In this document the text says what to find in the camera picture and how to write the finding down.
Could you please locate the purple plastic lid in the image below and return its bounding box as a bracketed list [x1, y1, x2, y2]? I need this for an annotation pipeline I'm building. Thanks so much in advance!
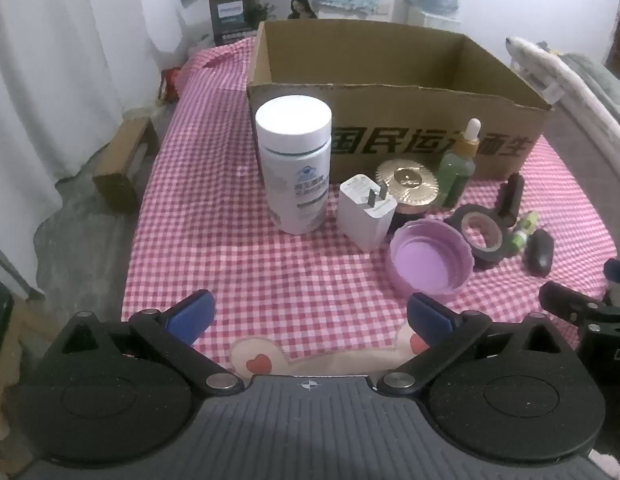
[388, 218, 476, 303]

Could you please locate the small brown cardboard carton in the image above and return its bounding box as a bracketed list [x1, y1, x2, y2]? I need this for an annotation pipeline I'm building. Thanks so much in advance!
[92, 117, 161, 213]

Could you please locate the black tape roll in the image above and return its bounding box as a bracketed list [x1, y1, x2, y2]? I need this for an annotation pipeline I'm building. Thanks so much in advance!
[450, 204, 515, 268]

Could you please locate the white curtain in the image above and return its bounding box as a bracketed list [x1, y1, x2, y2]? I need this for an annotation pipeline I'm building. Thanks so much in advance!
[0, 0, 191, 301]

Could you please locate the white charger adapter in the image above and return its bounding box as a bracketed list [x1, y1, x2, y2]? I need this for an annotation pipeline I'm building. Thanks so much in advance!
[337, 174, 398, 252]

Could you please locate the red snack packet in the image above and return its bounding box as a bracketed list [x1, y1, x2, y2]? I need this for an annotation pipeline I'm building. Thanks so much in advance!
[157, 66, 183, 103]

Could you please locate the brown cardboard box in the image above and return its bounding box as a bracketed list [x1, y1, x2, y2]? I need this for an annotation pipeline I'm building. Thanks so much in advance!
[247, 20, 555, 183]

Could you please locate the orange printed appliance carton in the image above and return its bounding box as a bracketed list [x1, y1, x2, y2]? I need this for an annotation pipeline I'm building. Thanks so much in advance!
[205, 0, 323, 47]

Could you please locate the black lipstick tube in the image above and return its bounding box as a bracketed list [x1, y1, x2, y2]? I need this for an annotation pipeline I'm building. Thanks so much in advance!
[496, 172, 526, 228]

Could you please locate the green dropper bottle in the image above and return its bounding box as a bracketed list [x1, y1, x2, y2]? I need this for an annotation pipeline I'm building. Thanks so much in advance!
[436, 118, 483, 210]

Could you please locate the grey blanket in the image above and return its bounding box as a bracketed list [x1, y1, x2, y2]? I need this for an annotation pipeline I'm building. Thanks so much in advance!
[540, 42, 620, 136]

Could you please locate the white water dispenser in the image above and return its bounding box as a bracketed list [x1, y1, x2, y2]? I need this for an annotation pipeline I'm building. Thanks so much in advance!
[400, 0, 463, 30]

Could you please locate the gold lidded cream jar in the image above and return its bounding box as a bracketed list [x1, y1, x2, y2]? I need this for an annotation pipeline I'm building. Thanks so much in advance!
[376, 158, 443, 233]

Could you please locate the pink checkered tablecloth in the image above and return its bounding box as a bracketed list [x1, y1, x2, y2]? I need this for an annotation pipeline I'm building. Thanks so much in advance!
[120, 35, 620, 377]

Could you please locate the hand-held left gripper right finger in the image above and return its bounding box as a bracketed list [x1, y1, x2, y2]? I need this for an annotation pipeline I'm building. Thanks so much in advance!
[377, 292, 567, 396]

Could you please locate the white fluffy blanket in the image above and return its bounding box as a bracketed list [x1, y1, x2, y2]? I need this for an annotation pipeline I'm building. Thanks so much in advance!
[505, 36, 620, 201]

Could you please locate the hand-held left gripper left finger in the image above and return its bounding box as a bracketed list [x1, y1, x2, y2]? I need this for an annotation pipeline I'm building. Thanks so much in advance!
[48, 289, 245, 397]

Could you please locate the white pill bottle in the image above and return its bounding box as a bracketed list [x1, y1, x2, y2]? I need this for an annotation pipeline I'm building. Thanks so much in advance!
[255, 97, 334, 235]

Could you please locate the black oval case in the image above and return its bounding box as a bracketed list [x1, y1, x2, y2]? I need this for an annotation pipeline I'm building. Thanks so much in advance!
[524, 229, 556, 277]

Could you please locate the small green tube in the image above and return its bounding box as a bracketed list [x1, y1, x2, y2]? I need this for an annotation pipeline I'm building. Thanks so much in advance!
[507, 211, 539, 256]

